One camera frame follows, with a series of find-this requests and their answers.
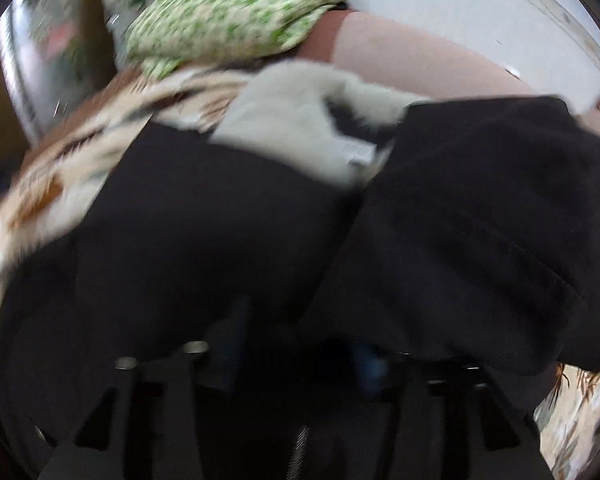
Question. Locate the green floral cloth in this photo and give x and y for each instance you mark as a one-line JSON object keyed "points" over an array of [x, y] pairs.
{"points": [[230, 15]]}

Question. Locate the black jacket with white fleece lining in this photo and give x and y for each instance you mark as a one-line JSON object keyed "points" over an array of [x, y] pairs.
{"points": [[220, 240]]}

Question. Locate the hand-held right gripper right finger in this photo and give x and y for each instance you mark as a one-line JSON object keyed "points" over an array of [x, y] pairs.
{"points": [[430, 425]]}

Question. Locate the pink bolster pillow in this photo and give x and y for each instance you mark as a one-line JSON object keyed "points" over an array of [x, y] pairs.
{"points": [[405, 55]]}

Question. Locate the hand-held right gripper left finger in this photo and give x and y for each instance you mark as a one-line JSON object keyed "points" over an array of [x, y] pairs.
{"points": [[172, 410]]}

